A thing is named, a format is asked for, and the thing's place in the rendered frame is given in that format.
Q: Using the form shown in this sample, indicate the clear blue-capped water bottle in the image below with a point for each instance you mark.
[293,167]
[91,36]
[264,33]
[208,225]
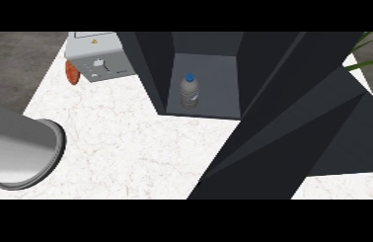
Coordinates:
[189,94]

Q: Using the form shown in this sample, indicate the pale grey toaster appliance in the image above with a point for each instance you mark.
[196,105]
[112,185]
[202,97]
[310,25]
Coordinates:
[99,56]

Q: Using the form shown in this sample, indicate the dark grey cabinet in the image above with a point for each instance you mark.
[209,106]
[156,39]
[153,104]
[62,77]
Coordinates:
[211,71]

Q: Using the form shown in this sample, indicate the orange-red rounded object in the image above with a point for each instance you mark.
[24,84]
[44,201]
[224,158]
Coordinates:
[72,74]

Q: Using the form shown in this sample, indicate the grey cylinder with dark rim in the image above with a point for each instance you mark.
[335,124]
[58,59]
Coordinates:
[24,150]

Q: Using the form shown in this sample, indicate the green plant leaves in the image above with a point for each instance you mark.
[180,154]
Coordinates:
[358,65]

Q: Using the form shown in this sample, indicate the dark grey cabinet door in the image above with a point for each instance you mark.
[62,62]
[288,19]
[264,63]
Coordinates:
[271,153]

